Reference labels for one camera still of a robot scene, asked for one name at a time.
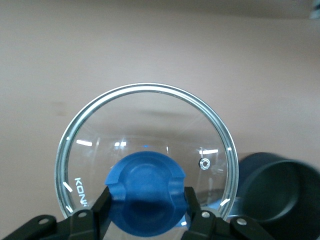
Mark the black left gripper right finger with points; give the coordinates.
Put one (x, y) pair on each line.
(207, 225)

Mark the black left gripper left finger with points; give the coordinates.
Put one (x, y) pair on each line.
(82, 225)

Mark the glass lid with blue knob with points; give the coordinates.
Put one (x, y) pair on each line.
(147, 170)

